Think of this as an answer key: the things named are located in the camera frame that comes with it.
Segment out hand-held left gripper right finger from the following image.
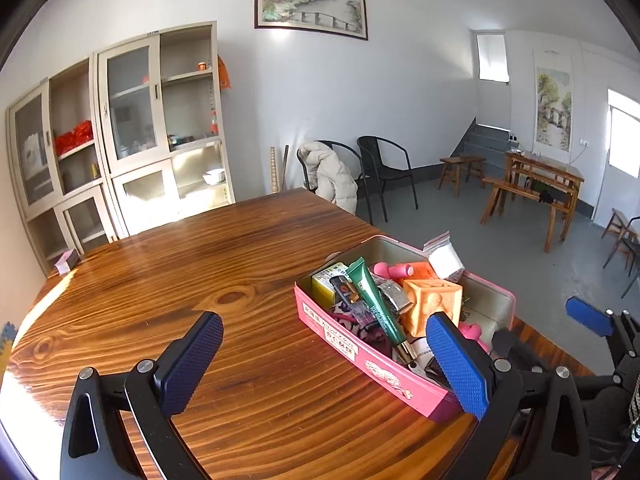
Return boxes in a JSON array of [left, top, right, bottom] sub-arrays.
[[425, 311, 598, 480]]

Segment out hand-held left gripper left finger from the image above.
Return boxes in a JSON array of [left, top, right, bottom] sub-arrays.
[[59, 310, 225, 480]]

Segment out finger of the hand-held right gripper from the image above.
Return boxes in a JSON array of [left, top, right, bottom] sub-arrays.
[[490, 329, 617, 392], [565, 296, 640, 386]]

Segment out black binder clip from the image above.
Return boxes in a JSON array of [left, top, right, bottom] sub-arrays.
[[425, 360, 453, 391]]

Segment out pink rubber item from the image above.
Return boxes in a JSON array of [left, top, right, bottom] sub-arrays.
[[459, 322, 491, 353]]

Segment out white cream tube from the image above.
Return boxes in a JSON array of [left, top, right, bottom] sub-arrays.
[[400, 337, 436, 368]]

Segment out silver metal tool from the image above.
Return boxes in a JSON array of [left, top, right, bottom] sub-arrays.
[[375, 279, 414, 314]]

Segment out green cosmetic tube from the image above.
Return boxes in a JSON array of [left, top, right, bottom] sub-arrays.
[[346, 258, 421, 363]]

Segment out pink tin box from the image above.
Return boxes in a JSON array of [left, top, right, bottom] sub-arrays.
[[293, 234, 517, 423]]

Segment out pink patterned fabric pouch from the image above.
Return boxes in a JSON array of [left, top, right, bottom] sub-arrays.
[[327, 302, 396, 353]]

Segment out beige cabinet with red items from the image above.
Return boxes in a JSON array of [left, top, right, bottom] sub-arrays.
[[6, 57, 118, 276]]

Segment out black metal armchair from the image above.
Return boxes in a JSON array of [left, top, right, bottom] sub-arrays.
[[602, 215, 640, 298]]

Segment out small wooden stool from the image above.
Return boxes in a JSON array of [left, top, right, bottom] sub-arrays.
[[600, 207, 638, 246]]

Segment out pink plastic toy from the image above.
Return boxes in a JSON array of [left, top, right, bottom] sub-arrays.
[[371, 261, 428, 281]]

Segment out wooden bench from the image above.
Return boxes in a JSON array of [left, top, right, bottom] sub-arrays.
[[480, 176, 573, 253]]

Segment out wooden side table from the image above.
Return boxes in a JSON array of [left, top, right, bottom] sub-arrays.
[[504, 150, 586, 226]]

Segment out yellow medicine box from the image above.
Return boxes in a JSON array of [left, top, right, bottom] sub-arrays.
[[311, 261, 351, 306]]

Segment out pink book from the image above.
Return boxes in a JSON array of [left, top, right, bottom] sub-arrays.
[[54, 250, 82, 275]]

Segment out large door window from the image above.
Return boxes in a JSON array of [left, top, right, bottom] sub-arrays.
[[606, 87, 640, 181]]

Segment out beige cabinet with bowl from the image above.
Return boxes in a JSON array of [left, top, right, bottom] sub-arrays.
[[92, 21, 237, 238]]

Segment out grey stairs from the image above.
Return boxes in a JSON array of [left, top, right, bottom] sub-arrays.
[[450, 117, 516, 171]]

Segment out black chair with coat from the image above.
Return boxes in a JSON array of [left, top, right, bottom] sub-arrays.
[[296, 140, 374, 223]]

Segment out hanging scroll painting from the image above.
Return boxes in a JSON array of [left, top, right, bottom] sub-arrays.
[[532, 49, 573, 153]]

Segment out black wicker chair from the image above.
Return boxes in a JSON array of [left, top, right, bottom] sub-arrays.
[[357, 135, 420, 223]]

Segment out beige padded coat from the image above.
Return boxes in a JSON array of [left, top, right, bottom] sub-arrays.
[[299, 141, 359, 213]]

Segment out red packets pile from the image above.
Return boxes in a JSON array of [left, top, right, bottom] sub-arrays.
[[54, 120, 95, 157]]

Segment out white carton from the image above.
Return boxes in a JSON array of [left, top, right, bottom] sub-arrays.
[[22, 135, 46, 178]]

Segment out high door window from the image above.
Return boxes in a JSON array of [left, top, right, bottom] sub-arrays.
[[476, 32, 510, 83]]

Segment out orange hanging tag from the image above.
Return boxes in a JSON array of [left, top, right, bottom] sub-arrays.
[[216, 55, 233, 93]]

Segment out framed landscape painting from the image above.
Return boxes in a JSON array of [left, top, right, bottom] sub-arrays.
[[254, 0, 369, 42]]

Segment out braided cord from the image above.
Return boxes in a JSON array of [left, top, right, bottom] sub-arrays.
[[627, 370, 640, 443]]

